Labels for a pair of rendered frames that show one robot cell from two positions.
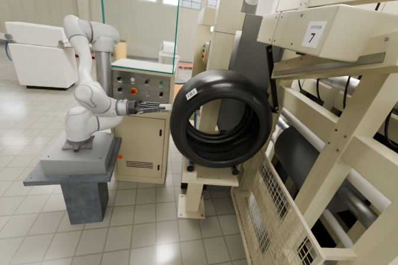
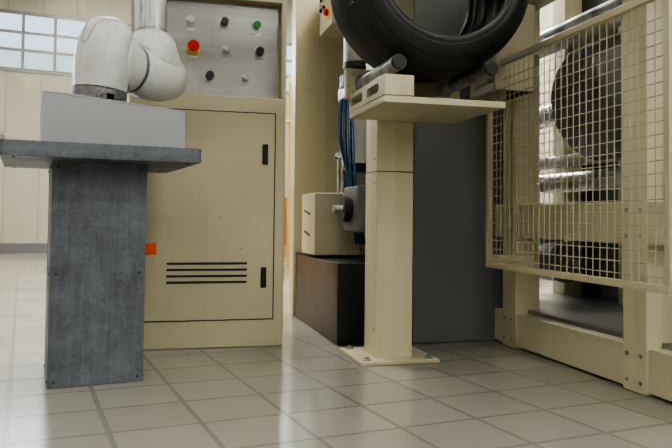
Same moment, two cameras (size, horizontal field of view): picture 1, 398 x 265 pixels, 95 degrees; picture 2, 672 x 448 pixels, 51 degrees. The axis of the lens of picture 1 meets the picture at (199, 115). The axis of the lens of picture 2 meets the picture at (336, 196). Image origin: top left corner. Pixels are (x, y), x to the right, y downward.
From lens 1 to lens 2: 167 cm
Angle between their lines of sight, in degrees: 29
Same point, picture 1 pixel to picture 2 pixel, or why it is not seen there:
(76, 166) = (121, 119)
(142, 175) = (215, 315)
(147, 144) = (231, 196)
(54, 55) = not seen: outside the picture
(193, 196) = (393, 289)
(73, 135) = (101, 66)
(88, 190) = (119, 239)
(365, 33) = not seen: outside the picture
